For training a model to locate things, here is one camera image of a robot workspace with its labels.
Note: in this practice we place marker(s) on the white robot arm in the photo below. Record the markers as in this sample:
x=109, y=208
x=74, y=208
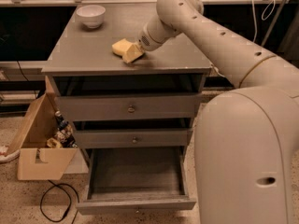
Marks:
x=244, y=138

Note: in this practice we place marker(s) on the white red shoe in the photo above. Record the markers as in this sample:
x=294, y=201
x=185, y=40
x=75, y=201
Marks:
x=7, y=157

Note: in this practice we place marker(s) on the cardboard box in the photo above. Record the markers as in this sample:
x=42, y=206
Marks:
x=37, y=161

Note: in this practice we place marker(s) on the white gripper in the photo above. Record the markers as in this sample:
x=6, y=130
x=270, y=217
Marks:
x=146, y=42

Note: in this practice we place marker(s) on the bottles in cardboard box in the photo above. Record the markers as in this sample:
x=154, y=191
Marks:
x=63, y=137

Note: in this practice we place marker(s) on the yellow sponge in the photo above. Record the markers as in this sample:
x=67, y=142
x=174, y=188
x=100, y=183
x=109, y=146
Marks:
x=120, y=47

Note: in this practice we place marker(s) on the grey wooden drawer cabinet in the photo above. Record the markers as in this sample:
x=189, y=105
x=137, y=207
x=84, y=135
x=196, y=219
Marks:
x=83, y=64

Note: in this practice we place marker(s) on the grey middle drawer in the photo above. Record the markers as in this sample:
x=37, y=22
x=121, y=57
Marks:
x=133, y=138

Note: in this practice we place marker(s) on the white ceramic bowl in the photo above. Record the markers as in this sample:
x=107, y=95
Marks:
x=92, y=16

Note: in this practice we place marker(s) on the grey window ledge rail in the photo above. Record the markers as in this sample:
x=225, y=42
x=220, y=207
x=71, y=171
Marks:
x=22, y=70

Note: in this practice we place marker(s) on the grey open bottom drawer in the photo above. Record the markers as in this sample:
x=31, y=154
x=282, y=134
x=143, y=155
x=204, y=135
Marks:
x=136, y=179

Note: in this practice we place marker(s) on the metal diagonal rod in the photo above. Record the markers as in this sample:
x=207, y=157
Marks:
x=273, y=22

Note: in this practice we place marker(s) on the grey top drawer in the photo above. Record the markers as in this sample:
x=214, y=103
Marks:
x=93, y=108

